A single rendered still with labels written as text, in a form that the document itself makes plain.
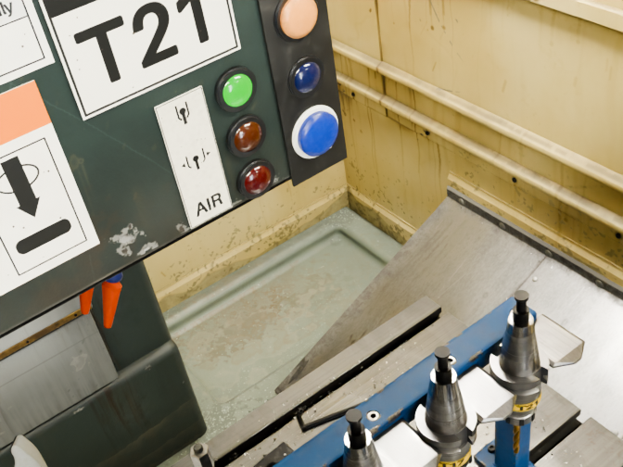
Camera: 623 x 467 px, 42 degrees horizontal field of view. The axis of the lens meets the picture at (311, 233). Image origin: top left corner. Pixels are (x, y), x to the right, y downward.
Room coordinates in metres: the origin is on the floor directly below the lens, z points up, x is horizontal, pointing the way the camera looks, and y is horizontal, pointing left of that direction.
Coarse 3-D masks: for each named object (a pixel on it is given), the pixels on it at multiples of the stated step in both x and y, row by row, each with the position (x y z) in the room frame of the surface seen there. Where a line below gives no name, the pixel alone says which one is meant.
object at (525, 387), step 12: (540, 348) 0.59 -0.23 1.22; (492, 360) 0.58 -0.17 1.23; (540, 360) 0.57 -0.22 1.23; (492, 372) 0.57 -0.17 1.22; (504, 372) 0.57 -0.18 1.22; (540, 372) 0.56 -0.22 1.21; (504, 384) 0.56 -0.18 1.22; (516, 384) 0.55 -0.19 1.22; (528, 384) 0.55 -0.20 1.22; (516, 396) 0.55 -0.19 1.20; (528, 396) 0.55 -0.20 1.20
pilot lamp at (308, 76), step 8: (304, 64) 0.44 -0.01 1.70; (312, 64) 0.44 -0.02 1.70; (304, 72) 0.44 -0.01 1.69; (312, 72) 0.44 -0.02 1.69; (320, 72) 0.44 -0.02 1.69; (296, 80) 0.44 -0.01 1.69; (304, 80) 0.44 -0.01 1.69; (312, 80) 0.44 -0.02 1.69; (304, 88) 0.44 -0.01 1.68; (312, 88) 0.44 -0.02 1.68
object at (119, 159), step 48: (240, 0) 0.43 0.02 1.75; (48, 96) 0.37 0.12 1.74; (144, 96) 0.39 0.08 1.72; (96, 144) 0.38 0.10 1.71; (144, 144) 0.39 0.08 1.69; (96, 192) 0.37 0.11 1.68; (144, 192) 0.39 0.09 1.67; (144, 240) 0.38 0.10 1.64; (48, 288) 0.35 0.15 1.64; (0, 336) 0.34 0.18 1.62
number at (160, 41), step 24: (144, 0) 0.40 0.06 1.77; (168, 0) 0.41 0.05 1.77; (192, 0) 0.41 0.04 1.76; (216, 0) 0.42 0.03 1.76; (144, 24) 0.40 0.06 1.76; (168, 24) 0.40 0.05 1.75; (192, 24) 0.41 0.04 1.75; (216, 24) 0.42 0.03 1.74; (144, 48) 0.40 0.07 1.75; (168, 48) 0.40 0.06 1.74; (192, 48) 0.41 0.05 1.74; (144, 72) 0.39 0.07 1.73
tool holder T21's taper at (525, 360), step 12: (516, 324) 0.57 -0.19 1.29; (528, 324) 0.57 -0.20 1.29; (504, 336) 0.58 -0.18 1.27; (516, 336) 0.56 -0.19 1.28; (528, 336) 0.56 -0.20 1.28; (504, 348) 0.57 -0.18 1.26; (516, 348) 0.56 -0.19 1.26; (528, 348) 0.56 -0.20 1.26; (504, 360) 0.57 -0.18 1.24; (516, 360) 0.56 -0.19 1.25; (528, 360) 0.56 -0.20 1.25; (516, 372) 0.56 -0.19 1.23; (528, 372) 0.56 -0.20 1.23
